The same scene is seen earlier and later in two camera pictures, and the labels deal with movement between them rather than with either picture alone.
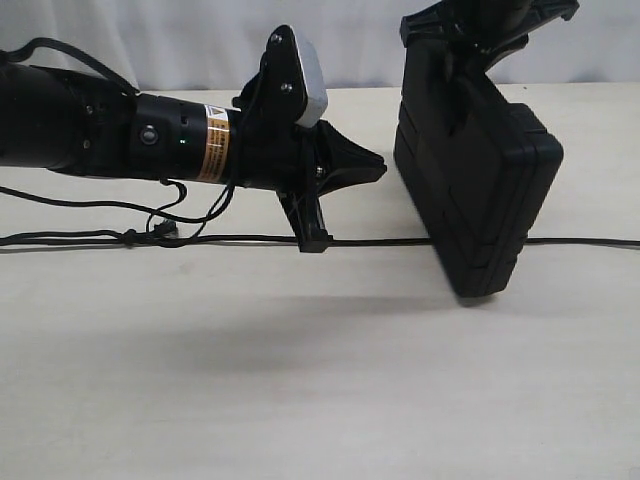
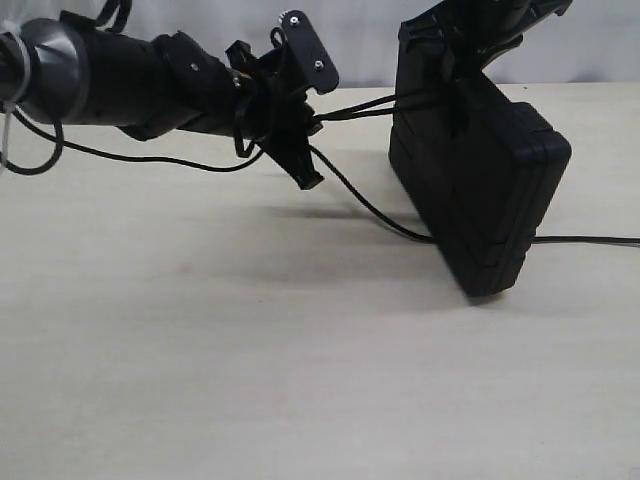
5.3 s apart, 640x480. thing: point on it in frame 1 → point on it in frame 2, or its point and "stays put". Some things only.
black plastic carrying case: (478, 166) stays put
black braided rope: (135, 238) → (377, 105)
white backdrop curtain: (218, 45) stays put
